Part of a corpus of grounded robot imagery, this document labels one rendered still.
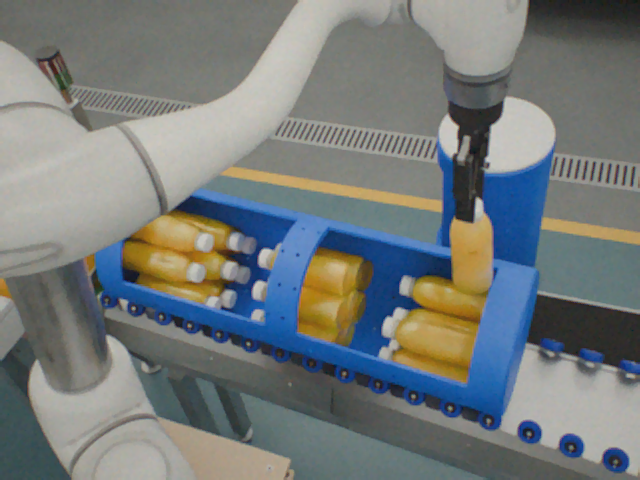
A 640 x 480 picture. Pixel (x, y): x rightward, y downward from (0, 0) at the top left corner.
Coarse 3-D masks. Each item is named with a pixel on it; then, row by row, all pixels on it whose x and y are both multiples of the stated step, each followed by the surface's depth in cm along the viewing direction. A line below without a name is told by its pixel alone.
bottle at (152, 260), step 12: (132, 240) 166; (132, 252) 163; (144, 252) 163; (156, 252) 162; (168, 252) 162; (180, 252) 163; (132, 264) 164; (144, 264) 162; (156, 264) 161; (168, 264) 160; (180, 264) 160; (192, 264) 161; (156, 276) 163; (168, 276) 161; (180, 276) 160
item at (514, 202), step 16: (448, 160) 187; (544, 160) 183; (448, 176) 190; (496, 176) 181; (512, 176) 181; (528, 176) 183; (544, 176) 188; (448, 192) 194; (496, 192) 185; (512, 192) 185; (528, 192) 187; (544, 192) 194; (448, 208) 199; (496, 208) 189; (512, 208) 190; (528, 208) 192; (448, 224) 203; (496, 224) 194; (512, 224) 194; (528, 224) 197; (448, 240) 208; (496, 240) 198; (512, 240) 199; (528, 240) 203; (496, 256) 203; (512, 256) 204; (528, 256) 209
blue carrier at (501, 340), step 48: (288, 240) 147; (336, 240) 165; (384, 240) 146; (144, 288) 158; (240, 288) 175; (288, 288) 143; (384, 288) 165; (528, 288) 133; (288, 336) 147; (480, 336) 131; (432, 384) 138; (480, 384) 133
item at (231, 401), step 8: (224, 392) 231; (232, 392) 233; (224, 400) 236; (232, 400) 235; (240, 400) 241; (224, 408) 241; (232, 408) 238; (240, 408) 242; (232, 416) 243; (240, 416) 244; (248, 416) 250; (232, 424) 248; (240, 424) 246; (248, 424) 252; (240, 432) 251; (248, 432) 255; (240, 440) 255; (248, 440) 255
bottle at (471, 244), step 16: (464, 224) 121; (480, 224) 121; (464, 240) 122; (480, 240) 121; (464, 256) 124; (480, 256) 124; (464, 272) 127; (480, 272) 127; (464, 288) 131; (480, 288) 130
